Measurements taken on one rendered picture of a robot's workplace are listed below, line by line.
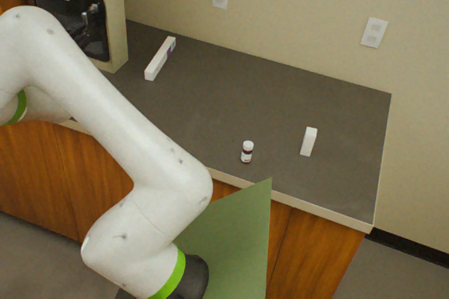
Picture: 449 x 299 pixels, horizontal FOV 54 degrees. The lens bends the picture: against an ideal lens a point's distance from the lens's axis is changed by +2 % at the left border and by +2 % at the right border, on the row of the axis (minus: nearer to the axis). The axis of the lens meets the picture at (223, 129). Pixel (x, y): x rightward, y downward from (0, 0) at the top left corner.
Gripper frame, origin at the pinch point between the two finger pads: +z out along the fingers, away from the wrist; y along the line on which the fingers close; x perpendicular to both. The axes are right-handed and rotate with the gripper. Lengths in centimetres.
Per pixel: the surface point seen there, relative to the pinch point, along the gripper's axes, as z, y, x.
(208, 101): 7.1, -44.5, 20.3
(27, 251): -30, 28, 114
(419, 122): 49, -124, 32
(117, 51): 9.4, -5.3, 12.0
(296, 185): -19, -85, 20
